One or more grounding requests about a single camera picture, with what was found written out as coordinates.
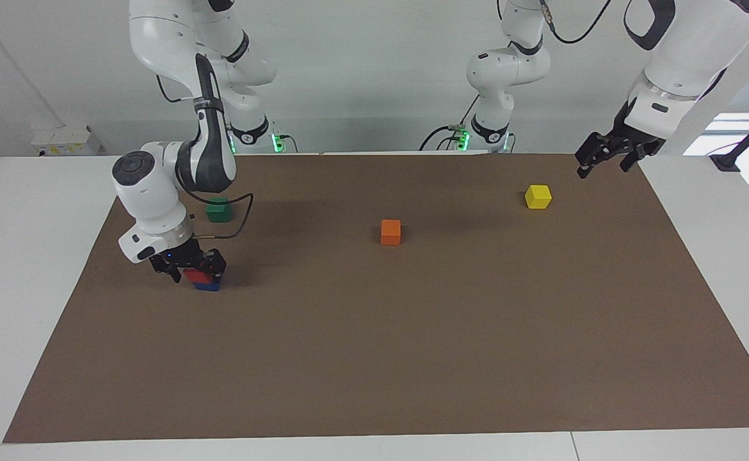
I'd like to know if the yellow wooden block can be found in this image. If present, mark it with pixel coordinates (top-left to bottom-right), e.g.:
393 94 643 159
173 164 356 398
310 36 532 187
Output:
525 184 552 210

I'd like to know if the white box with yellow label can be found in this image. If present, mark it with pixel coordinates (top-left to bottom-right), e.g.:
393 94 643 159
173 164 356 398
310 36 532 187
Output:
31 125 102 158

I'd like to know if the brown paper mat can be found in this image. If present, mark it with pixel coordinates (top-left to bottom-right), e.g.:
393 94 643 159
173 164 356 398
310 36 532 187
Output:
3 152 749 444

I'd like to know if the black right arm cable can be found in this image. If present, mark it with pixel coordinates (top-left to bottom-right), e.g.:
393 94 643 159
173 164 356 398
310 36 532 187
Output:
156 74 255 241

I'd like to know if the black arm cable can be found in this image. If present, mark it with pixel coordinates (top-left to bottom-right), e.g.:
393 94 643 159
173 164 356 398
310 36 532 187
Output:
540 0 613 46
156 74 255 241

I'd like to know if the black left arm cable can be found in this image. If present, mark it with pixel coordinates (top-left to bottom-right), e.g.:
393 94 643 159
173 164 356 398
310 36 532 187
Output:
540 0 613 46

